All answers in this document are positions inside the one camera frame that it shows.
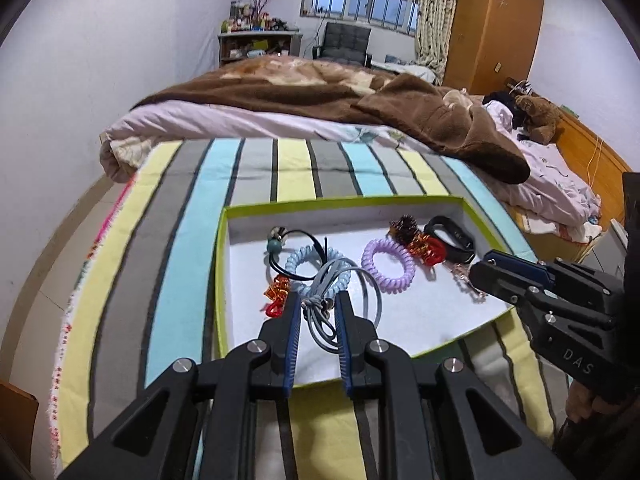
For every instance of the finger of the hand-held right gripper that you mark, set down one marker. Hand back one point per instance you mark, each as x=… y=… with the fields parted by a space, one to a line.
x=520 y=266
x=500 y=282

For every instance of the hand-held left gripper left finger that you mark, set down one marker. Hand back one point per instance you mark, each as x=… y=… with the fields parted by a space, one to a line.
x=294 y=360

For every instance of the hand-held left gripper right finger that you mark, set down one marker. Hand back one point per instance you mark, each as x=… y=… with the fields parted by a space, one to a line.
x=346 y=360

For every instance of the red beaded knot ornament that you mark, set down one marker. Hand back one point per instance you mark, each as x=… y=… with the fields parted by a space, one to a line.
x=275 y=307

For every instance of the black smart band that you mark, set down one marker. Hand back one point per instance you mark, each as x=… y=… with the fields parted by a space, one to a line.
x=457 y=240

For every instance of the orange red knot ornament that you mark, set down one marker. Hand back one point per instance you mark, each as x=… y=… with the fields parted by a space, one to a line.
x=430 y=252

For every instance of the lime green cardboard box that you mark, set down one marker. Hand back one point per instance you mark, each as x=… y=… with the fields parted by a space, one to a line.
x=425 y=310

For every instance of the dark red spiky ornament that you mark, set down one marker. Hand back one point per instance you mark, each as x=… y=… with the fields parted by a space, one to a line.
x=404 y=229

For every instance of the person's right forearm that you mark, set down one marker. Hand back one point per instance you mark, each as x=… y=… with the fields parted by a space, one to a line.
x=585 y=450

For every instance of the person's right hand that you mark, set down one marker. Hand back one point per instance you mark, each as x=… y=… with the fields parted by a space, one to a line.
x=585 y=402

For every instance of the grey drawer cabinet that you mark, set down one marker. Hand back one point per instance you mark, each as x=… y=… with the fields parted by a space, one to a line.
x=607 y=245

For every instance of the brown teddy bear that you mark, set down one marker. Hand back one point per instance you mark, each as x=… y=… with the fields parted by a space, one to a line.
x=540 y=115

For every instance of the black garment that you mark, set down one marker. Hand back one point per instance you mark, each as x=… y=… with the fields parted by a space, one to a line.
x=502 y=105

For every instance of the striped bedsheet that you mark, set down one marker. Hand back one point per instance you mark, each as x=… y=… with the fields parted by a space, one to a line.
x=165 y=260

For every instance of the wooden wardrobe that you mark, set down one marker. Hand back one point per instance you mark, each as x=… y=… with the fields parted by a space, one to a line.
x=495 y=25

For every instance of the pale pink quilt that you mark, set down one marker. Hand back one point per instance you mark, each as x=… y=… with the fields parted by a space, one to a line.
x=200 y=120

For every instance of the floral curtain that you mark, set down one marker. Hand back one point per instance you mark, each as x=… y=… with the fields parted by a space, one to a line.
x=435 y=20

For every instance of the brown fleece blanket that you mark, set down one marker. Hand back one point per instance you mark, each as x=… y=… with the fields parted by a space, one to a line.
x=300 y=90

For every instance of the wooden board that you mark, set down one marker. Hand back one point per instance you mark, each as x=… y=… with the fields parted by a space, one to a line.
x=15 y=420

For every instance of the black chair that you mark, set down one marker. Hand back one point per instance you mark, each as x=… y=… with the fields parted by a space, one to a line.
x=345 y=40

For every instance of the barred window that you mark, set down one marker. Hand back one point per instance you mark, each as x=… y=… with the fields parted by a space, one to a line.
x=350 y=0

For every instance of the grey shelf unit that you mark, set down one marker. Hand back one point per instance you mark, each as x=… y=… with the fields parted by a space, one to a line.
x=260 y=42

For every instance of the group of bottles and jars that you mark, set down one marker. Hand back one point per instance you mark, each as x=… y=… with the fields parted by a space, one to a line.
x=250 y=22

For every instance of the wooden bed frame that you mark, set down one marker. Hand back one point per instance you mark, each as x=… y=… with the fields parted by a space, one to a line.
x=585 y=150

